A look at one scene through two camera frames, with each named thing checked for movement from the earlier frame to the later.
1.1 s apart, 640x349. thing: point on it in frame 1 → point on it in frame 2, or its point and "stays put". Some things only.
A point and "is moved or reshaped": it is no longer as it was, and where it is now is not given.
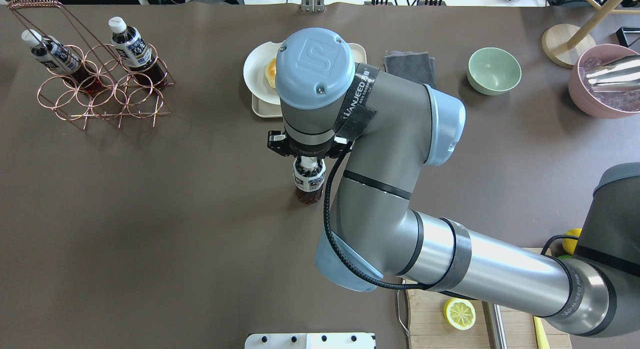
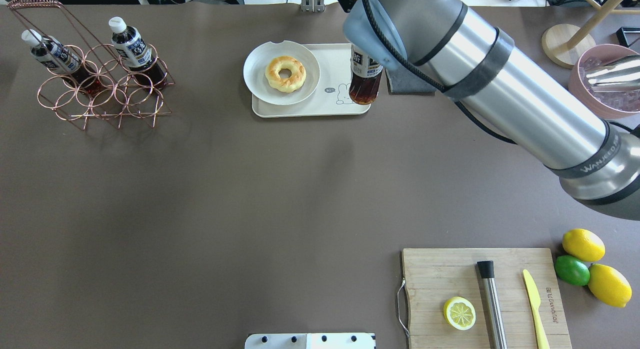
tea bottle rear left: (64, 61) stays put
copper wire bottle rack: (87, 81) stays put
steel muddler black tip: (495, 325) stays put
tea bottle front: (309, 177) is moved or reshaped
